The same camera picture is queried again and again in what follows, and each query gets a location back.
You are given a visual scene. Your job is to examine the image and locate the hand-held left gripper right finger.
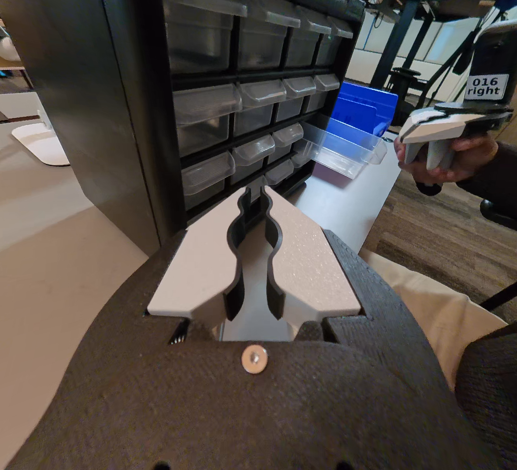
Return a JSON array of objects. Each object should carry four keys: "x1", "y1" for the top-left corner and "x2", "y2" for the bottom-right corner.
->
[{"x1": 260, "y1": 186, "x2": 361, "y2": 323}]

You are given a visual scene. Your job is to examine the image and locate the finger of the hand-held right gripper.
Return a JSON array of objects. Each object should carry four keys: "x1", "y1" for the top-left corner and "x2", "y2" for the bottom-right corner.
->
[
  {"x1": 398, "y1": 115, "x2": 470, "y2": 144},
  {"x1": 409, "y1": 109, "x2": 450, "y2": 125}
]

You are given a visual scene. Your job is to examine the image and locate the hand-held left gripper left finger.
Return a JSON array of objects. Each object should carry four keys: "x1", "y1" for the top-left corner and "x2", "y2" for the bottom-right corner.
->
[{"x1": 147, "y1": 187, "x2": 248, "y2": 322}]

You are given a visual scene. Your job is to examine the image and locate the clear plastic drawer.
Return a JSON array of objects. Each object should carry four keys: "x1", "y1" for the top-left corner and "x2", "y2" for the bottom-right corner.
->
[{"x1": 301, "y1": 122, "x2": 388, "y2": 179}]

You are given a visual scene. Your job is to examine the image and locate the black drawer cabinet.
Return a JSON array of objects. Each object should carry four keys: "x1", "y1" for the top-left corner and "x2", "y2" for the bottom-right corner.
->
[{"x1": 0, "y1": 0, "x2": 366, "y2": 246}]

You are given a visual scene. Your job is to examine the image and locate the person's right forearm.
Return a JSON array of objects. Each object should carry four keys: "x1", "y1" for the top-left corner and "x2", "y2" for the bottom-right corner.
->
[{"x1": 460, "y1": 140, "x2": 517, "y2": 212}]

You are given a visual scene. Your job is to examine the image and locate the grey desk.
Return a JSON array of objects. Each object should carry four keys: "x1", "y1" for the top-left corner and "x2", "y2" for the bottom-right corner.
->
[{"x1": 0, "y1": 90, "x2": 403, "y2": 410}]

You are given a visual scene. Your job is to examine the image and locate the person's right hand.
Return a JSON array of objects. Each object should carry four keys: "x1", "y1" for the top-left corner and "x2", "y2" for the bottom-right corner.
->
[{"x1": 394, "y1": 134, "x2": 500, "y2": 186}]

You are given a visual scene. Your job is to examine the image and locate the black office chair base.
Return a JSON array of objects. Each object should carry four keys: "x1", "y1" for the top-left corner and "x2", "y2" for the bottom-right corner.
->
[{"x1": 387, "y1": 67, "x2": 429, "y2": 103}]

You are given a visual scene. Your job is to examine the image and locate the blue plastic bin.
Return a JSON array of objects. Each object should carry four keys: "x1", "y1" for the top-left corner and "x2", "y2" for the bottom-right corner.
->
[{"x1": 326, "y1": 81, "x2": 399, "y2": 147}]

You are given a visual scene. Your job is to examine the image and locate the person's beige pants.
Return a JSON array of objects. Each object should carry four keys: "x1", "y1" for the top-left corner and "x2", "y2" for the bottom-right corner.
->
[{"x1": 359, "y1": 247, "x2": 509, "y2": 390}]

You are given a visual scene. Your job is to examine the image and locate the set of clear cabinet drawers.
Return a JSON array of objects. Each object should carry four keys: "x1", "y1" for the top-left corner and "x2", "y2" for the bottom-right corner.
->
[{"x1": 159, "y1": 0, "x2": 354, "y2": 210}]

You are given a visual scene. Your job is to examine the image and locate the white stand base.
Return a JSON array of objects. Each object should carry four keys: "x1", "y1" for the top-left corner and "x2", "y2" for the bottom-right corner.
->
[{"x1": 11, "y1": 109, "x2": 72, "y2": 167}]

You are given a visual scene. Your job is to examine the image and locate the person's dark top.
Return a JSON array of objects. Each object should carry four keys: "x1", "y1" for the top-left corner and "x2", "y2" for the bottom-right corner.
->
[{"x1": 454, "y1": 322, "x2": 517, "y2": 470}]

